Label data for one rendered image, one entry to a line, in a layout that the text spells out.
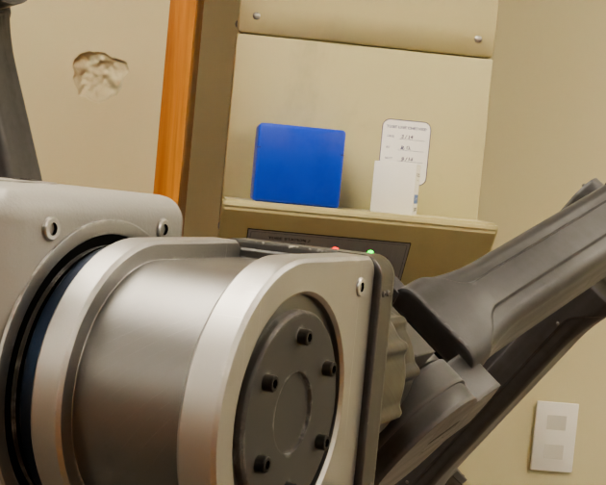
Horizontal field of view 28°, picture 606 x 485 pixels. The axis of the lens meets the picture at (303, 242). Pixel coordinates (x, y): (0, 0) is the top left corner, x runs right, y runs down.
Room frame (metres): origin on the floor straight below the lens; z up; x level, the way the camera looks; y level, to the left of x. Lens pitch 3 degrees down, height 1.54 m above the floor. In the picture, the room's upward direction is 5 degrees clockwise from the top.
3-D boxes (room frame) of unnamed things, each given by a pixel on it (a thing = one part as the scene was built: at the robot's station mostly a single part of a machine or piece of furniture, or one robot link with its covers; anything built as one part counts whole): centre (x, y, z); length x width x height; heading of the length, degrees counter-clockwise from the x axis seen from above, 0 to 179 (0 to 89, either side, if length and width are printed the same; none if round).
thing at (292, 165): (1.43, 0.02, 1.56); 0.10 x 0.10 x 0.09; 5
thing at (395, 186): (1.44, -0.10, 1.54); 0.05 x 0.05 x 0.06; 80
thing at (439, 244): (1.44, -0.06, 1.46); 0.32 x 0.11 x 0.10; 95
